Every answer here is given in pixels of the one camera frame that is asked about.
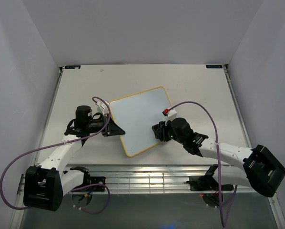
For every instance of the right blue corner label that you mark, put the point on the right blue corner label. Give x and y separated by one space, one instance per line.
214 66

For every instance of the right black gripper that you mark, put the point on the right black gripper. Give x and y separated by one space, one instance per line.
161 132

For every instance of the left blue corner label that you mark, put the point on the left blue corner label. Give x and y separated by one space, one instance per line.
72 67

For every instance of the wrist white camera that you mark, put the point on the wrist white camera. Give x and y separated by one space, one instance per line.
102 107
169 114

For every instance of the yellow framed whiteboard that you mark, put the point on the yellow framed whiteboard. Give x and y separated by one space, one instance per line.
136 114

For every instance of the aluminium rail frame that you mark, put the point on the aluminium rail frame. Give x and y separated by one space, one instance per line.
125 179

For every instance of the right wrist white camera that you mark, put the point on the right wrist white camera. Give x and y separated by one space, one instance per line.
169 114

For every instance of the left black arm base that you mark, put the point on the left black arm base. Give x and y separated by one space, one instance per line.
98 187

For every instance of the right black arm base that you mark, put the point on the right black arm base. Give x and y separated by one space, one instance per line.
203 183

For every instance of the blue corner label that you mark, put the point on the blue corner label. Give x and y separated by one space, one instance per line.
72 67
214 66

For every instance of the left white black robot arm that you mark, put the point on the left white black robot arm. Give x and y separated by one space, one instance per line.
47 183

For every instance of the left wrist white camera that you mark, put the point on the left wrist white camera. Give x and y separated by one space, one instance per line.
102 107

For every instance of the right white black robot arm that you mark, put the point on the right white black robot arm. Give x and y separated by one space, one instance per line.
255 167

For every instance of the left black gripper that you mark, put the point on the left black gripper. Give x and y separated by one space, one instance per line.
113 130

